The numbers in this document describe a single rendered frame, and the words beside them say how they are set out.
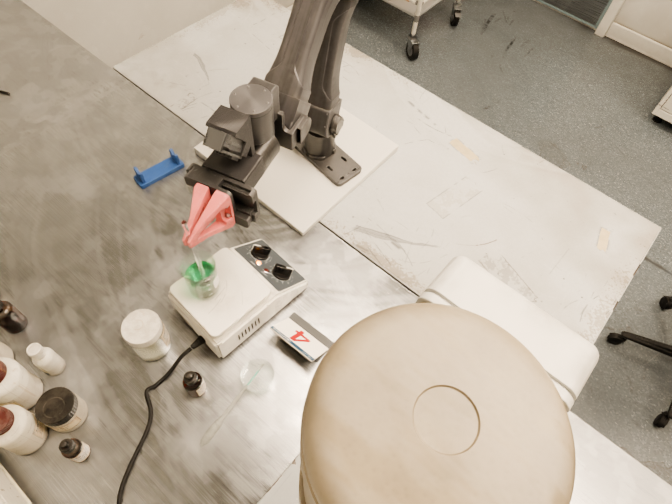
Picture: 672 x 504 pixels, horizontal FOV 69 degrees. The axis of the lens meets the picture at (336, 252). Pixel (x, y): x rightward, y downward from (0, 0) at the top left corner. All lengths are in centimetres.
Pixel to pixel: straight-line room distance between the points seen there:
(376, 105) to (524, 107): 170
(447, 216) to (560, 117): 190
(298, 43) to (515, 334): 61
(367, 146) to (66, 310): 67
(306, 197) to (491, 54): 226
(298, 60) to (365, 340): 61
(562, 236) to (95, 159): 98
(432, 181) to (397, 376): 91
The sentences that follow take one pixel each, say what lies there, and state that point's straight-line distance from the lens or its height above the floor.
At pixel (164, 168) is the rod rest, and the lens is 108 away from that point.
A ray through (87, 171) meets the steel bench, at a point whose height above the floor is 90.
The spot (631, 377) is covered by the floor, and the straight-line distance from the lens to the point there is 215.
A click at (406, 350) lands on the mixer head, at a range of 19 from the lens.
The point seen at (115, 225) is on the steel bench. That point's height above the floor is 90.
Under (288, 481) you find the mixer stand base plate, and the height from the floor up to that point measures 91.
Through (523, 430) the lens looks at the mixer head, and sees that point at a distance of 20.
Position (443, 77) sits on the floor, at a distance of 286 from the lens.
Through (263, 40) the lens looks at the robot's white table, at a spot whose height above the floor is 90.
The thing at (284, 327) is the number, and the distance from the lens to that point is 84.
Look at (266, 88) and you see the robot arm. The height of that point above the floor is 125.
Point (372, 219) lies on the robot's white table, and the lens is 99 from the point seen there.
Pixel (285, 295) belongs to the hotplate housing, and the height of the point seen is 95.
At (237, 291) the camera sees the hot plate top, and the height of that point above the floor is 99.
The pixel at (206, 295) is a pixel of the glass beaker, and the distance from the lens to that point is 78.
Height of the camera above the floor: 169
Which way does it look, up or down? 58 degrees down
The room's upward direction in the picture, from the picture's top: 7 degrees clockwise
